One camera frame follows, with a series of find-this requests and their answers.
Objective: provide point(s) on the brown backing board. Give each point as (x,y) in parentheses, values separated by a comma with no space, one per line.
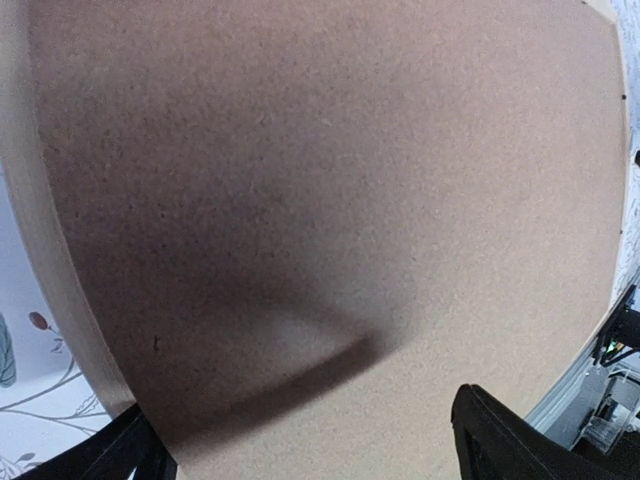
(325,225)

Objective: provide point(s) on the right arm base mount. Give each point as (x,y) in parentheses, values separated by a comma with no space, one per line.
(618,338)

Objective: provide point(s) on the light wooden picture frame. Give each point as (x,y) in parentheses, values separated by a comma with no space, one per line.
(55,250)

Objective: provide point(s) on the aluminium front rail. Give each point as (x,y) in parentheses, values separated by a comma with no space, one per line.
(595,404)

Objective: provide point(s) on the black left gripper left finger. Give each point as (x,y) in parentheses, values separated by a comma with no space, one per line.
(127,448)

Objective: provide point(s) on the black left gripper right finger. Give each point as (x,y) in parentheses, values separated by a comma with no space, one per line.
(492,442)

